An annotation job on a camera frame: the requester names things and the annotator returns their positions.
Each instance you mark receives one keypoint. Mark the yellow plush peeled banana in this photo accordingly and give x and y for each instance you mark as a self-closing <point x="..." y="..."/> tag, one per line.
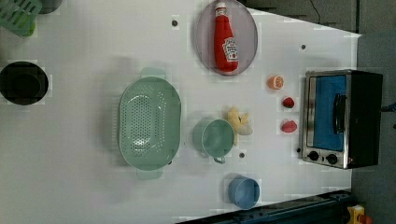
<point x="240" y="124"/>

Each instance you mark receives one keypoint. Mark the black and silver toaster oven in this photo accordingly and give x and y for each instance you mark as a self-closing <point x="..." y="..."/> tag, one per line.
<point x="341" y="118"/>

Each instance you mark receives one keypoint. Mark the green mug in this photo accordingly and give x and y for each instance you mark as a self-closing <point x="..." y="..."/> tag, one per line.
<point x="214" y="137"/>

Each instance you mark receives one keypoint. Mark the green colander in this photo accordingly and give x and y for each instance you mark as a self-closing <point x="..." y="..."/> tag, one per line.
<point x="149" y="123"/>

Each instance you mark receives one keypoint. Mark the red plush ketchup bottle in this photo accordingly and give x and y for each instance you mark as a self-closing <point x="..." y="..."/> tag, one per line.
<point x="225" y="49"/>

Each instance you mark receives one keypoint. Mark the plush orange slice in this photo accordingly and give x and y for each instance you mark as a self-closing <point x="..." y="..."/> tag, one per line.
<point x="275" y="82"/>

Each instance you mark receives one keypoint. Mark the dark red plush strawberry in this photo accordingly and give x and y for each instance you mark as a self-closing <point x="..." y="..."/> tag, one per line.
<point x="288" y="102"/>

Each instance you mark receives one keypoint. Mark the blue cup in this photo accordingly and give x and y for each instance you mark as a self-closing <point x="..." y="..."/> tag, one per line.
<point x="244" y="192"/>

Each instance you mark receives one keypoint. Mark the light red plush strawberry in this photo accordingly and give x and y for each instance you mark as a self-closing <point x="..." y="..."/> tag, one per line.
<point x="288" y="126"/>

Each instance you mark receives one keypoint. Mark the grey round plate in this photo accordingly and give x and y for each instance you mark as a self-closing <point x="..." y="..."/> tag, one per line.
<point x="244" y="31"/>

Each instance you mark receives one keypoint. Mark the large black cup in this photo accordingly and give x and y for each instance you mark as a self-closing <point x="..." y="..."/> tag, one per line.
<point x="23" y="83"/>

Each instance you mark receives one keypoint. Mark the green spatula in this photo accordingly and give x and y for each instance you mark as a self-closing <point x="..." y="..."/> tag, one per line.
<point x="18" y="16"/>

